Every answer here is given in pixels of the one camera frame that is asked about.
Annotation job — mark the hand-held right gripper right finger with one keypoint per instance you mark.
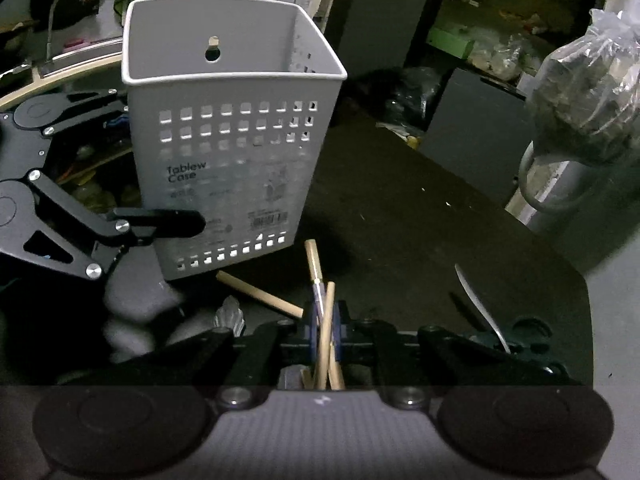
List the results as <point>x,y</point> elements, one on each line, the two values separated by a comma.
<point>339,332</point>

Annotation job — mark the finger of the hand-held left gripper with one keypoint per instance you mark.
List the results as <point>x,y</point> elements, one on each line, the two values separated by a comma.
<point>90,105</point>
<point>165,222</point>

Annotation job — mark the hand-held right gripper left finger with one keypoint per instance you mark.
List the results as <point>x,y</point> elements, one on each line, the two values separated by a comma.
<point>312,332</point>

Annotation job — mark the wooden chopstick with purple band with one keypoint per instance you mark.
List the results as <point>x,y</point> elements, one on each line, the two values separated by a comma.
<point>313,265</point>

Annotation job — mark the grey perforated utensil case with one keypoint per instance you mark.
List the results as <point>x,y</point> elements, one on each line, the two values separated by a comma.
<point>225,160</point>

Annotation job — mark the metal spoon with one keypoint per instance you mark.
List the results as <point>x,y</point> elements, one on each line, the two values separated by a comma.
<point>472,292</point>

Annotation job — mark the steel sink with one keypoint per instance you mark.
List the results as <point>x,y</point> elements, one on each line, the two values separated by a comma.
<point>75,56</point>

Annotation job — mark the curved sink faucet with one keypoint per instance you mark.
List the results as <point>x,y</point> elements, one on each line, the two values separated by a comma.
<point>50,25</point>

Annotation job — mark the black plastic bag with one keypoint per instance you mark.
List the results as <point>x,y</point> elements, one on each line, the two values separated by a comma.
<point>400,95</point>

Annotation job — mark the dark grey cabinet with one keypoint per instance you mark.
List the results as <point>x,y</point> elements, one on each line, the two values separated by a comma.
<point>470,125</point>

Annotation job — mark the green box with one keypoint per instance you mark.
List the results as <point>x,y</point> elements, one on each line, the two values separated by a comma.
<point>450,40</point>

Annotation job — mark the clear plastic bag of dried goods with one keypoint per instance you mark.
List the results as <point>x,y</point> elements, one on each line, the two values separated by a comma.
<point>575,100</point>

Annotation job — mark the cluttered storage shelf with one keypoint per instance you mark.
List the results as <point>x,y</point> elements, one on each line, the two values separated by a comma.
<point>500,10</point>

